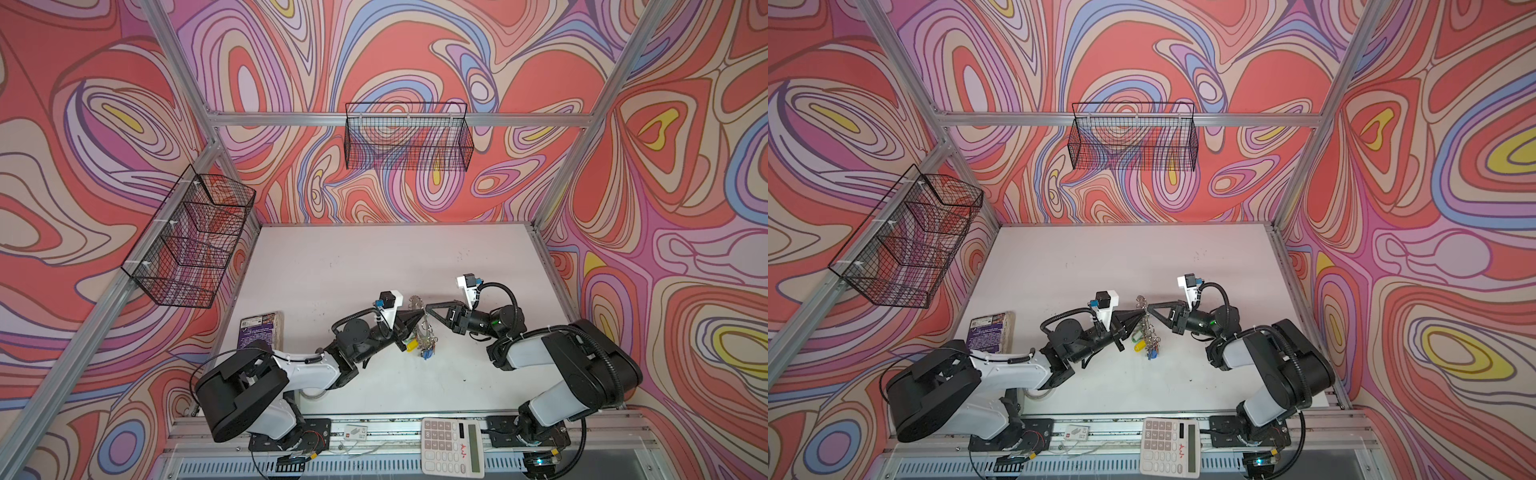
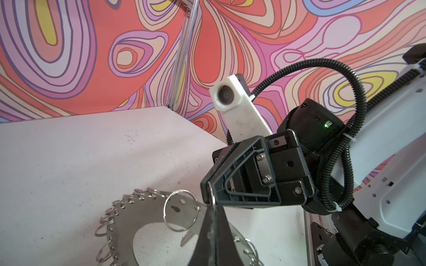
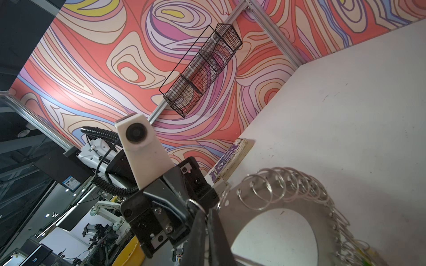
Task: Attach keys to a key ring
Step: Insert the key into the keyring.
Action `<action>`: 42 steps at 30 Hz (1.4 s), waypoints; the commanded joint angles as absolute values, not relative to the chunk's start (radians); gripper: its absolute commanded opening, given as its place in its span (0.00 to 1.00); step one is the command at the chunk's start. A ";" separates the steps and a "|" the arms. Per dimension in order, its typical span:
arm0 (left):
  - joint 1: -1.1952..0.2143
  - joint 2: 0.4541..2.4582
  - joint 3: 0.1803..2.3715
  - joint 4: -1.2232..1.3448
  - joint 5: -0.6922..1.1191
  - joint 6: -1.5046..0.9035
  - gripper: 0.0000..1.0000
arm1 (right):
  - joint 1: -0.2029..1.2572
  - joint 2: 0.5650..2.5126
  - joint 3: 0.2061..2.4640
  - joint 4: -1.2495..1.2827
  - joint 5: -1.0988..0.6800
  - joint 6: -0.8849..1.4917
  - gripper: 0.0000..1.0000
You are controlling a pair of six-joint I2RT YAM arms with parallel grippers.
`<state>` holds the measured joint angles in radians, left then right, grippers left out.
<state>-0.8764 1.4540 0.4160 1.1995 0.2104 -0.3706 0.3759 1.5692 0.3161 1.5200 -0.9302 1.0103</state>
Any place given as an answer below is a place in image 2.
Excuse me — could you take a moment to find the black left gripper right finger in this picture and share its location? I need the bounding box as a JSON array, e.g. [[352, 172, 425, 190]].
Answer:
[[215, 206, 243, 266]]

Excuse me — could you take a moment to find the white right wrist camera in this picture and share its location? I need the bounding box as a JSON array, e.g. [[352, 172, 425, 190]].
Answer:
[[209, 74, 272, 143]]

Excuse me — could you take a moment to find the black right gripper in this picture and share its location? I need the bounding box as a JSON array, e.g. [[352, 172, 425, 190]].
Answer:
[[200, 129, 315, 208]]

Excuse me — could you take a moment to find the key ring bunch with tags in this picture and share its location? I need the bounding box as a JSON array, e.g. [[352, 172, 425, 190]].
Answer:
[[94, 187, 264, 266]]

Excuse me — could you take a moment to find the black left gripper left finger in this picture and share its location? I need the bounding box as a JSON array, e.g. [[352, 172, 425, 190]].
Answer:
[[188, 206, 216, 266]]

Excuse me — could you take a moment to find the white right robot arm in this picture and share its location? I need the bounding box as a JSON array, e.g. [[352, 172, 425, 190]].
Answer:
[[200, 44, 426, 241]]

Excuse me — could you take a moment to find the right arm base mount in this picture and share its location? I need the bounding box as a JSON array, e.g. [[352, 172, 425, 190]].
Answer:
[[305, 205, 426, 266]]

